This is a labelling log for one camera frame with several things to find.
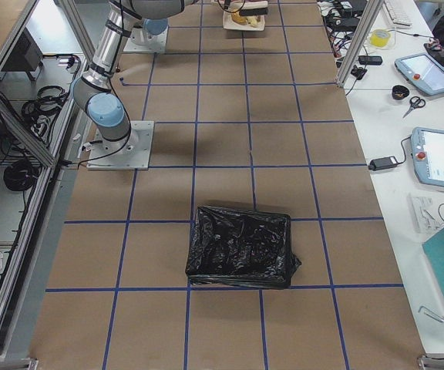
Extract beige plastic dustpan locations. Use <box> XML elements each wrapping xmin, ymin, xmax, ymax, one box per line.
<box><xmin>223</xmin><ymin>12</ymin><xmax>265</xmax><ymax>32</ymax></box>

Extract orange yellow trash piece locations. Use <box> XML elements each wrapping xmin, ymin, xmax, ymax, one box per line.
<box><xmin>230</xmin><ymin>12</ymin><xmax>247</xmax><ymax>25</ymax></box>

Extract pale yellow curved trash piece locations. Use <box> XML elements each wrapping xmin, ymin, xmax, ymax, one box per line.
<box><xmin>246</xmin><ymin>15</ymin><xmax>262</xmax><ymax>29</ymax></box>

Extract beige hand brush black bristles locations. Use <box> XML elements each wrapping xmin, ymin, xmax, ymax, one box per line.
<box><xmin>213</xmin><ymin>0</ymin><xmax>268</xmax><ymax>16</ymax></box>

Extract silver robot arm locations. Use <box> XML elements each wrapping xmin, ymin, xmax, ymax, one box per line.
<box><xmin>70</xmin><ymin>0</ymin><xmax>194</xmax><ymax>156</ymax></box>

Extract bin with black bag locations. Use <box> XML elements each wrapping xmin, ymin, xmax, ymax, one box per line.
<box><xmin>185</xmin><ymin>206</ymin><xmax>301</xmax><ymax>289</ymax></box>

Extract black power brick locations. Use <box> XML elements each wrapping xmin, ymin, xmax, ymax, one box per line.
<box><xmin>368</xmin><ymin>156</ymin><xmax>399</xmax><ymax>171</ymax></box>

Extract black scissors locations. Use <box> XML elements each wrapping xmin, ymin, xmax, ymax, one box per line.
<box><xmin>402</xmin><ymin>96</ymin><xmax>426</xmax><ymax>118</ymax></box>

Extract yellow tape roll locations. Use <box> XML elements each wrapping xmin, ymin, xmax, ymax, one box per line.
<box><xmin>369</xmin><ymin>29</ymin><xmax>391</xmax><ymax>48</ymax></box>

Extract near blue teach pendant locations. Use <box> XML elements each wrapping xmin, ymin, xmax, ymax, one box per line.
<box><xmin>410</xmin><ymin>127</ymin><xmax>444</xmax><ymax>188</ymax></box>

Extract blue teach pendant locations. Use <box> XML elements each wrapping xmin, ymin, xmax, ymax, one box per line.
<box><xmin>410</xmin><ymin>127</ymin><xmax>444</xmax><ymax>188</ymax></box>
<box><xmin>394</xmin><ymin>53</ymin><xmax>444</xmax><ymax>96</ymax></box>

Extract far blue teach pendant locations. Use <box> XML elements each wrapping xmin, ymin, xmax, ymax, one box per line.
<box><xmin>394</xmin><ymin>53</ymin><xmax>444</xmax><ymax>96</ymax></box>

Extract metal hex key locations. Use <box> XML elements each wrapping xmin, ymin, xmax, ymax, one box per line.
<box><xmin>418</xmin><ymin>305</ymin><xmax>444</xmax><ymax>323</ymax></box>

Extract white keyboard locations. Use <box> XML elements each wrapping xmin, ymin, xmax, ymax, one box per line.
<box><xmin>383</xmin><ymin>0</ymin><xmax>412</xmax><ymax>29</ymax></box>

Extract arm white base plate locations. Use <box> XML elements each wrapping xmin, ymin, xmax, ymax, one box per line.
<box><xmin>86</xmin><ymin>120</ymin><xmax>154</xmax><ymax>170</ymax></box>
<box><xmin>123</xmin><ymin>27</ymin><xmax>168</xmax><ymax>54</ymax></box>

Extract black coiled cables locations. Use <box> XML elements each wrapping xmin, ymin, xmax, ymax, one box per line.
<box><xmin>2</xmin><ymin>158</ymin><xmax>39</xmax><ymax>193</ymax></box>

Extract aluminium frame post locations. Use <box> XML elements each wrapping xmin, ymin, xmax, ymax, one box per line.
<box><xmin>336</xmin><ymin>0</ymin><xmax>384</xmax><ymax>88</ymax></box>

